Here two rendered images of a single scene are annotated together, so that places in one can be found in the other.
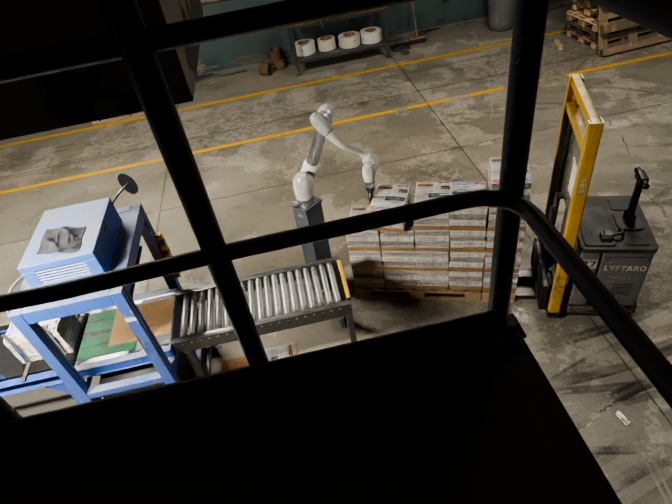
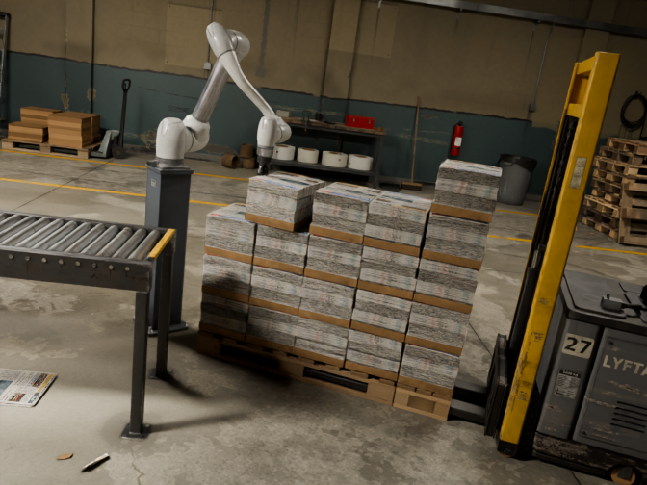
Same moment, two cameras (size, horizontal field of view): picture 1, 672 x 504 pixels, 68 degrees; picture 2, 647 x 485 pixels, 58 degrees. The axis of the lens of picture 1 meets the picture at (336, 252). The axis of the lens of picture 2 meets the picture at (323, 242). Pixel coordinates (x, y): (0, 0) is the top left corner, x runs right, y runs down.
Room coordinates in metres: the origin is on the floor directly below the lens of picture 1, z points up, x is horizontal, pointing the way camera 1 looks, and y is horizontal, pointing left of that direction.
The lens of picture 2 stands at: (0.28, -0.65, 1.63)
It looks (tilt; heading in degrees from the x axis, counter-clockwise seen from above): 16 degrees down; 358
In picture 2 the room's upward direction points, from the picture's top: 8 degrees clockwise
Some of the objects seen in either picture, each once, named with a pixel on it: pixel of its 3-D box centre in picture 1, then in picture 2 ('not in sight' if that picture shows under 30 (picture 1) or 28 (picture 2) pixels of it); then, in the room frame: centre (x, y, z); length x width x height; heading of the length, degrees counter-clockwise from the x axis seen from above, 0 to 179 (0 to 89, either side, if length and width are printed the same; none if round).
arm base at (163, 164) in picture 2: (303, 199); (166, 162); (3.59, 0.19, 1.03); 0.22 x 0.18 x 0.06; 129
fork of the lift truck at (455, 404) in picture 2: (477, 292); (389, 390); (3.05, -1.21, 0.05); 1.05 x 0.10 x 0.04; 73
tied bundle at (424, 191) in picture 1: (432, 205); (348, 211); (3.29, -0.86, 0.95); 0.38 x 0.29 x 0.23; 162
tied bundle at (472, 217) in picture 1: (467, 205); (401, 221); (3.20, -1.13, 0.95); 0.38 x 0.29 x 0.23; 162
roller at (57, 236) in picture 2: (284, 294); (55, 239); (2.74, 0.45, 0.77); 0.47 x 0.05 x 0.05; 3
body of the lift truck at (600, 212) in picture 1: (599, 256); (597, 370); (2.89, -2.18, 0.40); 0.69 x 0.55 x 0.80; 163
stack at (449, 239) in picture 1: (416, 253); (309, 297); (3.32, -0.72, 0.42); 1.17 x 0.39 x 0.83; 73
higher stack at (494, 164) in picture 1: (502, 234); (446, 288); (3.12, -1.41, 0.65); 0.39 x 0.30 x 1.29; 163
